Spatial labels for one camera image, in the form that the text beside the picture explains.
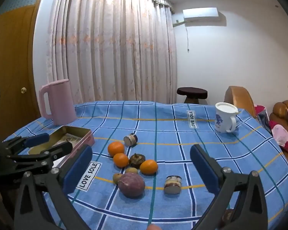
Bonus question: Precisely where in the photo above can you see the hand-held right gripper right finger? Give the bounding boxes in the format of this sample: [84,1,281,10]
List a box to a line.
[190,144,275,230]

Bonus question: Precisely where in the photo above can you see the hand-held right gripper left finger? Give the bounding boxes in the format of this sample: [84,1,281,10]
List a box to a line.
[13,145,94,230]

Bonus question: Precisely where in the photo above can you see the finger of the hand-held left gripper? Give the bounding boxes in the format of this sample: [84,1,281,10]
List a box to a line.
[3,133,50,157]
[8,141,73,164]

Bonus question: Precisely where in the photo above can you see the gold rectangular tin box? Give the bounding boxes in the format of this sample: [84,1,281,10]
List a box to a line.
[28,125,95,169]

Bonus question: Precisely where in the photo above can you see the large orange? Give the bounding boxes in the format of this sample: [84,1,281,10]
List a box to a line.
[108,142,125,157]

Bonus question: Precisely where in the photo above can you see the purple sweet potato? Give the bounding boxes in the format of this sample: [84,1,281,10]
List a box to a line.
[117,172,146,199]

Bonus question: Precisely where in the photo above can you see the round brown mushroom slice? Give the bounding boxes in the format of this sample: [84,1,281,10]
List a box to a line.
[129,153,146,169]

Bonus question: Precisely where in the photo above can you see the potato pieces in tin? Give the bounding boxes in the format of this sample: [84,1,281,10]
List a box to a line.
[51,133,83,146]

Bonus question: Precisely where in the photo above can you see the pink plastic pitcher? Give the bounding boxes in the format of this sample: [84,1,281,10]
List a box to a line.
[39,79,77,126]

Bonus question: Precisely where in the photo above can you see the white mug blue print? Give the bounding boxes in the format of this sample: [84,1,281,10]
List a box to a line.
[214,102,239,133]

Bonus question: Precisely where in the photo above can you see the blue plaid tablecloth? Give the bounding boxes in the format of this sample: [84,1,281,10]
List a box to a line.
[2,100,288,230]

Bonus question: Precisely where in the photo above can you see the dark round stool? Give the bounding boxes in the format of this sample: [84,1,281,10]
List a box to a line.
[177,87,208,105]

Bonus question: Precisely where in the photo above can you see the wooden door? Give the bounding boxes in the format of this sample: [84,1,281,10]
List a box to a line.
[0,3,42,144]

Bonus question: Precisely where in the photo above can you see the brown wooden chair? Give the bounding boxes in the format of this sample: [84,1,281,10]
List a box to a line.
[224,85,256,118]

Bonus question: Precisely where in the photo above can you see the pink floral cloth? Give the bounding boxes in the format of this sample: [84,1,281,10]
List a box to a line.
[270,109,288,152]

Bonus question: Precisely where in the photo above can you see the pink floral curtain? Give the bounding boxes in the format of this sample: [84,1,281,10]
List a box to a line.
[45,0,178,104]

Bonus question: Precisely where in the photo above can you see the white air conditioner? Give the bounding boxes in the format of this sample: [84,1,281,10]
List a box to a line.
[172,7,227,28]

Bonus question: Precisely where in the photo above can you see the air conditioner power cord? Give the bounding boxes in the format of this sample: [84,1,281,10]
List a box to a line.
[185,26,190,53]

